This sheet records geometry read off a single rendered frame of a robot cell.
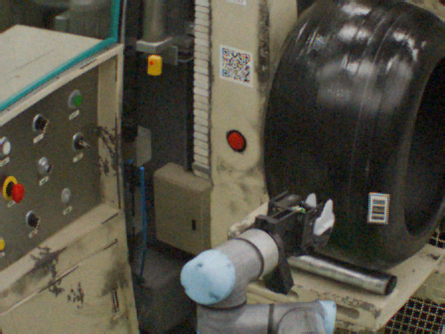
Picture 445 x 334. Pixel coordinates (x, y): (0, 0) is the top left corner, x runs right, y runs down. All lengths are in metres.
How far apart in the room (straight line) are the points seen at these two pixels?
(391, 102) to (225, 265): 0.42
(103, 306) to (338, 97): 0.80
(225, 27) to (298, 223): 0.52
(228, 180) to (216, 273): 0.69
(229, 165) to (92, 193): 0.28
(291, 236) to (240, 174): 0.50
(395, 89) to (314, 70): 0.16
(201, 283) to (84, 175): 0.70
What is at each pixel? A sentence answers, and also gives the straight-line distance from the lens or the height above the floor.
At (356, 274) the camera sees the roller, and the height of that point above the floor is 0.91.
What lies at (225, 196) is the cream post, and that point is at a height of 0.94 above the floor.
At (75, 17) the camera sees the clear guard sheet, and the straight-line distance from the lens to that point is 2.11.
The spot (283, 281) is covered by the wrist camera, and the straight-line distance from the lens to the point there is 1.86.
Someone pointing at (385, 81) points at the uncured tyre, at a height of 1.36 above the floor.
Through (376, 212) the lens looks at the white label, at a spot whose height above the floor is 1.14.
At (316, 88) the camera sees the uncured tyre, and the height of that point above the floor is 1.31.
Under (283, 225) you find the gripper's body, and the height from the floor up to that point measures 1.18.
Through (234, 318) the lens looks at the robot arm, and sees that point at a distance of 1.72.
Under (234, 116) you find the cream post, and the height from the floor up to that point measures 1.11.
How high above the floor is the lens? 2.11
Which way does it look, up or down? 29 degrees down
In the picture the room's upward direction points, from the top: straight up
